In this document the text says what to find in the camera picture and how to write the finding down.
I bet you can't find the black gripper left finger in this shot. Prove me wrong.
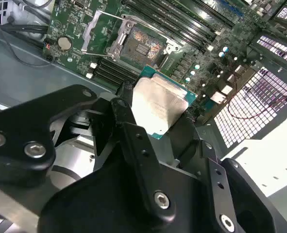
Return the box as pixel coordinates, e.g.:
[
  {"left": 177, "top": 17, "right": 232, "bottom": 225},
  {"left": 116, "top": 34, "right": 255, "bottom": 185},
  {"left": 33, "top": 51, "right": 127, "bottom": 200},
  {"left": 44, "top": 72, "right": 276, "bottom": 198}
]
[{"left": 0, "top": 82, "right": 177, "bottom": 227}]

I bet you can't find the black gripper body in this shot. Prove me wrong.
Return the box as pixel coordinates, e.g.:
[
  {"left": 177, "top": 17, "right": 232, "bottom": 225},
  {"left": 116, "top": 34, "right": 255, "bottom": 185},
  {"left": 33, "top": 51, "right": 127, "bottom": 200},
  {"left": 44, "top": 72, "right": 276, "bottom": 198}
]
[{"left": 37, "top": 166, "right": 216, "bottom": 233}]

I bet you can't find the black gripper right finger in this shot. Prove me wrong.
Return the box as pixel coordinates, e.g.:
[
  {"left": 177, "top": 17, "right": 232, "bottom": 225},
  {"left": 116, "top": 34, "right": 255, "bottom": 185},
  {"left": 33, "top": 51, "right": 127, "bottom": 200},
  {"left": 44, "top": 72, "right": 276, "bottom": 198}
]
[{"left": 165, "top": 113, "right": 287, "bottom": 233}]

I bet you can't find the silver CPU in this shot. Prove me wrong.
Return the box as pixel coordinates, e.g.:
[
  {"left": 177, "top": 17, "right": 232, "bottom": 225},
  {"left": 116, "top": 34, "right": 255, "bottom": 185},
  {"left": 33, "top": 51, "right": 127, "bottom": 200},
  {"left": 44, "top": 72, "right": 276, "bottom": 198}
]
[{"left": 130, "top": 65, "right": 198, "bottom": 141}]

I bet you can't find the metal socket cover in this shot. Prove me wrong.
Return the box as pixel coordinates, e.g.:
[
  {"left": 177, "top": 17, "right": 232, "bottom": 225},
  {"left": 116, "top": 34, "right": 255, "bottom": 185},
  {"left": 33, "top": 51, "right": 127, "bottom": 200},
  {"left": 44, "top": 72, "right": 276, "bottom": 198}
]
[{"left": 81, "top": 9, "right": 137, "bottom": 60}]

